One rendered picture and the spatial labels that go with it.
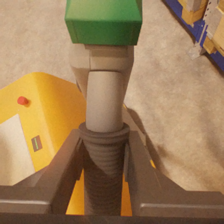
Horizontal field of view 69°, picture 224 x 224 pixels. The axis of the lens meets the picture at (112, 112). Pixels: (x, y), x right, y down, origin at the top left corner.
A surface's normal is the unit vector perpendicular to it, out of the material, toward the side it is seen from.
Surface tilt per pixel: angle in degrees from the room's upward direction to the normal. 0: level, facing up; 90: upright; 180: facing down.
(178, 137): 0
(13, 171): 0
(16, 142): 0
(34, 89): 14
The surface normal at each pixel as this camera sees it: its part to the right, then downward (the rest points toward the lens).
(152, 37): -0.26, -0.26
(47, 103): 0.43, -0.50
